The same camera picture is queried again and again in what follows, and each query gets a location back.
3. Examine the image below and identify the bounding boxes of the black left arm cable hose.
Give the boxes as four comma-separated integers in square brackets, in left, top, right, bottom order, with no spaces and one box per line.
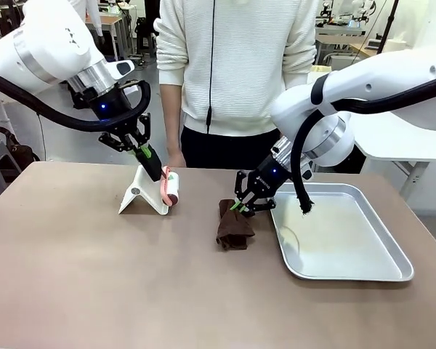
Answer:
[0,68,153,132]

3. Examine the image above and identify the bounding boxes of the person's right hand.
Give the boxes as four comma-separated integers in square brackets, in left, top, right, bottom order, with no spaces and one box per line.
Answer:
[167,152,187,169]

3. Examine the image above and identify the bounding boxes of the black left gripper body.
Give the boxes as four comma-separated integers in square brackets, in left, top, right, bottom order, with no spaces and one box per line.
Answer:
[89,88,142,138]

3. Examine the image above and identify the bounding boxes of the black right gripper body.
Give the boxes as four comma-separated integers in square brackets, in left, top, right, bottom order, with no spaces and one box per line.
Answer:
[248,155,296,200]

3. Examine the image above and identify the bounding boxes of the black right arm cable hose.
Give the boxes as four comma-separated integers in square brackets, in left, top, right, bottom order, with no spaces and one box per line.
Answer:
[289,72,436,216]

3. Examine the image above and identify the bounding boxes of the black tripod pole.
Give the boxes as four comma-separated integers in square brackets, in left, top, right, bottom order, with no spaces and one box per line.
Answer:
[379,0,401,56]

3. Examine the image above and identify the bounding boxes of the black background chair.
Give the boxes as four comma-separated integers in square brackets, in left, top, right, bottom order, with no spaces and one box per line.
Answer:
[135,16,157,59]

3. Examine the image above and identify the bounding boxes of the dark brown bag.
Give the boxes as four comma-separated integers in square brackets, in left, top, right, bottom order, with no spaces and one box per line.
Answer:
[0,126,41,172]

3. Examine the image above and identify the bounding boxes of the person's right forearm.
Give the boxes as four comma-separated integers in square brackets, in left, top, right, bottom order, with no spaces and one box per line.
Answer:
[159,83,185,156]

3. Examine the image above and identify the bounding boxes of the white folded roller stand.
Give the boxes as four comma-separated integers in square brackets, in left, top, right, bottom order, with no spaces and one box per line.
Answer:
[118,165,170,216]

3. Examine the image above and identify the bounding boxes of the silver metal tray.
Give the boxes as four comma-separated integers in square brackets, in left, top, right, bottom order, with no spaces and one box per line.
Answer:
[268,183,415,281]

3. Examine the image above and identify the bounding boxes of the person's white knit sweater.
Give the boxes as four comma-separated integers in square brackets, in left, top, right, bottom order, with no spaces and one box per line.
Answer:
[154,0,319,138]

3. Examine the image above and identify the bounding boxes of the black lanyard microphone cable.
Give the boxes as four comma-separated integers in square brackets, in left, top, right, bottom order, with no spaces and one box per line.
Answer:
[204,0,219,136]

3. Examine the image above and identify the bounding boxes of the person's black trousers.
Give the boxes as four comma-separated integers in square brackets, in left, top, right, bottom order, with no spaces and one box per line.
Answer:
[180,123,281,171]

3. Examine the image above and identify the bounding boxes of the pink lint roller black handle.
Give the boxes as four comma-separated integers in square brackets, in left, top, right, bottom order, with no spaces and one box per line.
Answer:
[134,145,181,209]

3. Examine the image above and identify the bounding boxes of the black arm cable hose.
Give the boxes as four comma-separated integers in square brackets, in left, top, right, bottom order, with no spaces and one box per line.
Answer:
[0,68,153,132]
[289,72,436,216]

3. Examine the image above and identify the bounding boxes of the dark brown cloth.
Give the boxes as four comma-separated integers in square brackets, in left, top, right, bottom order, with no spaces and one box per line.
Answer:
[214,198,256,252]

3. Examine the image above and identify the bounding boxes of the background person white shirt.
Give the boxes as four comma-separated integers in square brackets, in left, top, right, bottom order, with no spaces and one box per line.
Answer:
[82,0,105,38]

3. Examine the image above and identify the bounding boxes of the white side table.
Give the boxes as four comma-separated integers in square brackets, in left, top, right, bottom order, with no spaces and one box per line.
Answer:
[307,71,436,205]

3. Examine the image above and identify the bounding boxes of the background wooden top desk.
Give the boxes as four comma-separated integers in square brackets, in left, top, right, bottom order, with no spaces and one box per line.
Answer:
[85,14,127,63]

